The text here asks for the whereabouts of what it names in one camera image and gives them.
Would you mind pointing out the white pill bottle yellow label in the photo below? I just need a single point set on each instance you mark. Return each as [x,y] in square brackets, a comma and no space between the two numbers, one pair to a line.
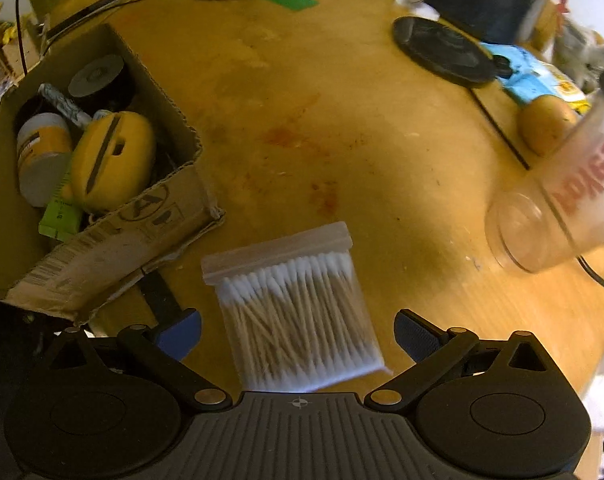
[41,160]

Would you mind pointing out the orange fruit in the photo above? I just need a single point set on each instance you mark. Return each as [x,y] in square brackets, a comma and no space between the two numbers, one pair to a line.
[547,125]

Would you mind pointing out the small black cap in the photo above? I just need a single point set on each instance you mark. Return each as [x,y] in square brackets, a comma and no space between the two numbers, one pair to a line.
[502,66]

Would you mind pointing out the small foil tube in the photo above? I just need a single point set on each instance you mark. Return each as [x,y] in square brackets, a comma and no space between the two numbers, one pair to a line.
[64,105]

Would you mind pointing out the red packet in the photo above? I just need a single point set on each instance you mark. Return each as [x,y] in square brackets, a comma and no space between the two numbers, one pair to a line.
[562,5]

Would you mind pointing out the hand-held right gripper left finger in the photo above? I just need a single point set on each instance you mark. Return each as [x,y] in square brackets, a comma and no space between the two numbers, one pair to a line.
[184,332]

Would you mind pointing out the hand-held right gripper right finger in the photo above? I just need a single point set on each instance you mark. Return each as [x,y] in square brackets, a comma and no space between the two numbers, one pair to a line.
[417,335]

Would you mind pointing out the cotton swab bag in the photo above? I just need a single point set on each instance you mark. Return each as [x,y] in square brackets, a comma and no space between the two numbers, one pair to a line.
[302,310]

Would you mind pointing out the black phone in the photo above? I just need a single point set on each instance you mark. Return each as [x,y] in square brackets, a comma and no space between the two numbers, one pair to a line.
[81,15]

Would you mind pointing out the yellow earbud case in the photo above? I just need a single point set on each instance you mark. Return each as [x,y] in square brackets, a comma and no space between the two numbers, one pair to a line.
[116,160]

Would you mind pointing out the clear shaker bottle grey lid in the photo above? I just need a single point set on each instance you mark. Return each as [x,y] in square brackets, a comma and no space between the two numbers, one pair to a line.
[557,200]

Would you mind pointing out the brown cardboard box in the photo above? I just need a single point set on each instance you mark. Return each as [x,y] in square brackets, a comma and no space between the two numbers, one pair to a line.
[131,230]

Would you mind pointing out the blue wipes packet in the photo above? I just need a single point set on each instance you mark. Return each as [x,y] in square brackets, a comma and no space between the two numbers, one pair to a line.
[527,75]

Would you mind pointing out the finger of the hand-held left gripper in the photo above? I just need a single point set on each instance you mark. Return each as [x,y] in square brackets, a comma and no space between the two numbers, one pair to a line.
[159,297]

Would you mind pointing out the yellow wipes pack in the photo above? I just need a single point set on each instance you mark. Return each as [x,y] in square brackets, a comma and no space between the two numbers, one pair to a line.
[569,87]

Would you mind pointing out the green snack packet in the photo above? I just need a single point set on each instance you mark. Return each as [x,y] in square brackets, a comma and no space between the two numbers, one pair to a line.
[61,215]

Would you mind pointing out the black kettle base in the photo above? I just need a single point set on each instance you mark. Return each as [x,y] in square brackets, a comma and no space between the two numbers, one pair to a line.
[447,50]

